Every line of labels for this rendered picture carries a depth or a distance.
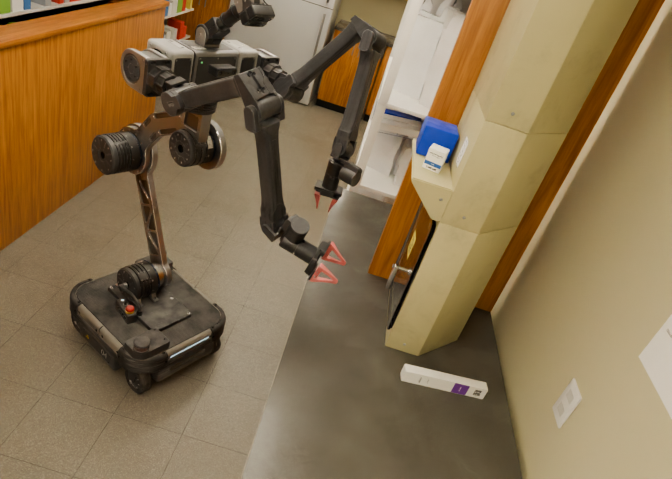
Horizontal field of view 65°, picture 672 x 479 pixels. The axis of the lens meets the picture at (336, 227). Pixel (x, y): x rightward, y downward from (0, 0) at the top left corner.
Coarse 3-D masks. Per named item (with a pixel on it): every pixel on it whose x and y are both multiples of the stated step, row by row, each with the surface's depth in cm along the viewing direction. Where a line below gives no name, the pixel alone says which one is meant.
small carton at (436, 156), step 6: (432, 144) 146; (432, 150) 143; (438, 150) 143; (444, 150) 145; (426, 156) 145; (432, 156) 144; (438, 156) 143; (444, 156) 143; (426, 162) 145; (432, 162) 145; (438, 162) 144; (444, 162) 148; (426, 168) 146; (432, 168) 145; (438, 168) 145
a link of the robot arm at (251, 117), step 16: (256, 112) 132; (256, 128) 135; (272, 128) 138; (256, 144) 142; (272, 144) 140; (272, 160) 143; (272, 176) 146; (272, 192) 149; (272, 208) 152; (272, 224) 154
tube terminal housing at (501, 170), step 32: (480, 128) 130; (480, 160) 133; (512, 160) 132; (544, 160) 142; (480, 192) 137; (512, 192) 141; (448, 224) 143; (480, 224) 142; (512, 224) 153; (448, 256) 148; (480, 256) 152; (416, 288) 154; (448, 288) 153; (480, 288) 165; (416, 320) 160; (448, 320) 165; (416, 352) 166
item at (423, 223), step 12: (420, 216) 170; (420, 228) 162; (432, 228) 145; (408, 240) 178; (420, 240) 156; (420, 252) 150; (408, 264) 163; (396, 276) 179; (408, 276) 156; (396, 288) 171; (396, 300) 164; (396, 312) 160
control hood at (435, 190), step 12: (420, 156) 153; (420, 168) 145; (444, 168) 150; (420, 180) 138; (432, 180) 140; (444, 180) 142; (420, 192) 140; (432, 192) 139; (444, 192) 139; (432, 204) 141; (444, 204) 140; (432, 216) 142
